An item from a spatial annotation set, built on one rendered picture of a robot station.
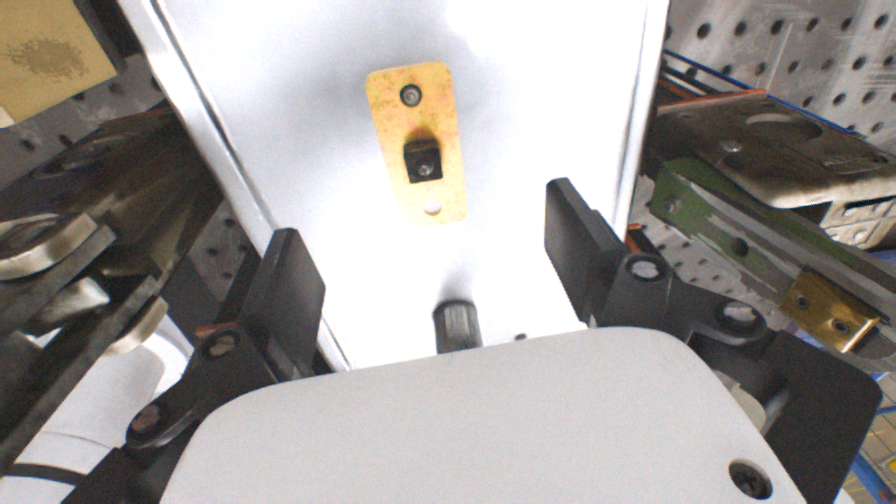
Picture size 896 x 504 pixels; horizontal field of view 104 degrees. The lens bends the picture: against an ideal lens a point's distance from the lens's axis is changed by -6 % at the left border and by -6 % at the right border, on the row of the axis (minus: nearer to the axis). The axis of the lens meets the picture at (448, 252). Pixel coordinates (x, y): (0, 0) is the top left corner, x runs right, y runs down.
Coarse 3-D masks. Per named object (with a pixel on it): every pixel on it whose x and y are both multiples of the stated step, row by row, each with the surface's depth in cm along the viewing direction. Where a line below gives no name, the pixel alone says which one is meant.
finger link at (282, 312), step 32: (288, 256) 11; (256, 288) 10; (288, 288) 11; (320, 288) 14; (256, 320) 10; (288, 320) 11; (320, 320) 13; (288, 352) 11; (192, 384) 9; (160, 416) 8; (192, 416) 8
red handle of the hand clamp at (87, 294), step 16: (80, 272) 14; (96, 272) 14; (64, 288) 13; (80, 288) 13; (96, 288) 14; (48, 304) 13; (64, 304) 13; (80, 304) 14; (96, 304) 14; (32, 320) 13; (48, 320) 13; (64, 320) 13; (32, 336) 13
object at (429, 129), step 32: (416, 64) 16; (384, 96) 16; (448, 96) 17; (384, 128) 17; (416, 128) 17; (448, 128) 18; (384, 160) 18; (416, 160) 17; (448, 160) 19; (416, 192) 20; (448, 192) 20; (416, 224) 21
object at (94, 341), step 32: (96, 256) 14; (0, 288) 12; (32, 288) 12; (128, 288) 15; (0, 320) 11; (96, 320) 14; (128, 320) 15; (0, 352) 11; (32, 352) 12; (64, 352) 13; (96, 352) 13; (0, 384) 11; (32, 384) 12; (64, 384) 12; (0, 416) 11; (32, 416) 11; (0, 448) 10
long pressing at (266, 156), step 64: (128, 0) 13; (192, 0) 14; (256, 0) 14; (320, 0) 14; (384, 0) 14; (448, 0) 14; (512, 0) 15; (576, 0) 15; (640, 0) 15; (192, 64) 15; (256, 64) 15; (320, 64) 16; (384, 64) 16; (448, 64) 16; (512, 64) 16; (576, 64) 16; (640, 64) 17; (192, 128) 16; (256, 128) 17; (320, 128) 17; (512, 128) 18; (576, 128) 18; (640, 128) 19; (256, 192) 19; (320, 192) 19; (384, 192) 20; (512, 192) 21; (320, 256) 22; (384, 256) 23; (448, 256) 23; (512, 256) 24; (384, 320) 26; (512, 320) 28; (576, 320) 28
